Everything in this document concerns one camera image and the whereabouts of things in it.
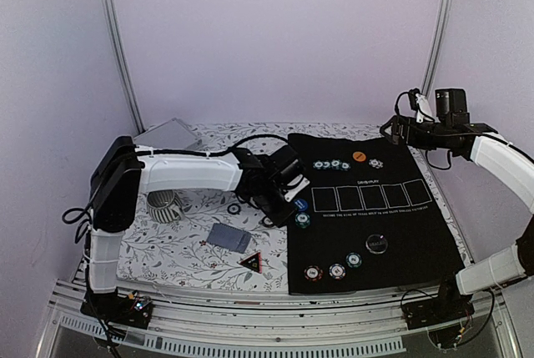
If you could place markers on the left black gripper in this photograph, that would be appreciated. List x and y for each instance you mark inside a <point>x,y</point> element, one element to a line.
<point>280,219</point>

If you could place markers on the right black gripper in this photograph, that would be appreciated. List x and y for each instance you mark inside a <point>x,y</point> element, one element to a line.
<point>410,138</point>

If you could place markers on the blue small blind button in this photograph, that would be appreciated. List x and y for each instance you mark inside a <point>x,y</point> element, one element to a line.
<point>301,204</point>

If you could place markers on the orange big blind button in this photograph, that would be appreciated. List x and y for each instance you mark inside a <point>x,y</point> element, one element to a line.
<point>359,156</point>

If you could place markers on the green 50 chip row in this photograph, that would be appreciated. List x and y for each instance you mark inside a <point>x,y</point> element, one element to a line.
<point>334,164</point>

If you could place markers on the clear round dealer button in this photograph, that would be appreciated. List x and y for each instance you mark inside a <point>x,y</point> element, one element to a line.
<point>376,244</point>

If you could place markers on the black red 100 chip stack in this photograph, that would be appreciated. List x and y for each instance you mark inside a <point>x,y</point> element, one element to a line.
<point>267,222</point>

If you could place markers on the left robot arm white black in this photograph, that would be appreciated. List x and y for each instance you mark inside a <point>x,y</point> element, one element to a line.
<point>268,182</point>

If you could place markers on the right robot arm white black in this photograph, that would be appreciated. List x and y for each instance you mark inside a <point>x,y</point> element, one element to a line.
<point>504,178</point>

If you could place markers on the single chip on table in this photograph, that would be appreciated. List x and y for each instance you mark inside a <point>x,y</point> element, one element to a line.
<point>234,209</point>

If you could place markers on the triangular all in marker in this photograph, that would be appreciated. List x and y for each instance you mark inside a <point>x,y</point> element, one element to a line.
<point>253,262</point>

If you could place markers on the black poker mat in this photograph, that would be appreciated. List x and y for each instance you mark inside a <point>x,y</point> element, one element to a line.
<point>345,207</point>

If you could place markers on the striped mug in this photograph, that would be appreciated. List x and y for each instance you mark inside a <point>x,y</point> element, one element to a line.
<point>164,206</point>

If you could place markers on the grey box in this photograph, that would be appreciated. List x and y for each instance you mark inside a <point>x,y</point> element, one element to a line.
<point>173,134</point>

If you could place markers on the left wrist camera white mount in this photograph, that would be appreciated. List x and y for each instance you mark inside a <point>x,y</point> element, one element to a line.
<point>287,171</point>

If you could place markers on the front aluminium rail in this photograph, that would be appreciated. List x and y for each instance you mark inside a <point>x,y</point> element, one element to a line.
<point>188,322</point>

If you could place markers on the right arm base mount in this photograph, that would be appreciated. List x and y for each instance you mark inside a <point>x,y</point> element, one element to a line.
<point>421,310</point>

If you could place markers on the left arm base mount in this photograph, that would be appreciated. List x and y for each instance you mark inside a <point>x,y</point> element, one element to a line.
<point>133,310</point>

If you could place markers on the left aluminium frame post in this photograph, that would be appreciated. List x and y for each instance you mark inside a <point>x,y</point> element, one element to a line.
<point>111,18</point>

